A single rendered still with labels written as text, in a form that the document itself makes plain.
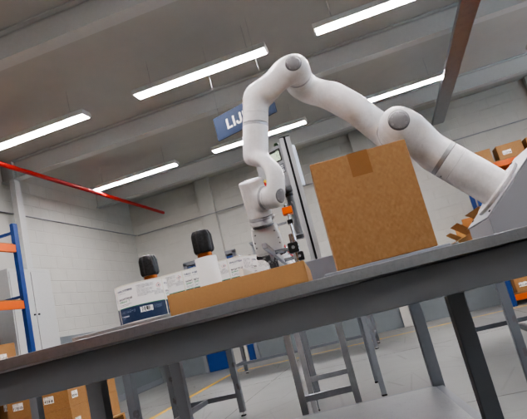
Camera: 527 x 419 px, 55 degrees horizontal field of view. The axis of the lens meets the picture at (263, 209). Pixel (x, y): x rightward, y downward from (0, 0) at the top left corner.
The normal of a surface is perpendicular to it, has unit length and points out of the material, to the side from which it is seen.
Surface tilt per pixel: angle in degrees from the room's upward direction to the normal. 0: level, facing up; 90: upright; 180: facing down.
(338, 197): 90
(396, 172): 90
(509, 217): 90
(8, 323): 90
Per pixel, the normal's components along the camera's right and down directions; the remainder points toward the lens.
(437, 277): -0.13, -0.17
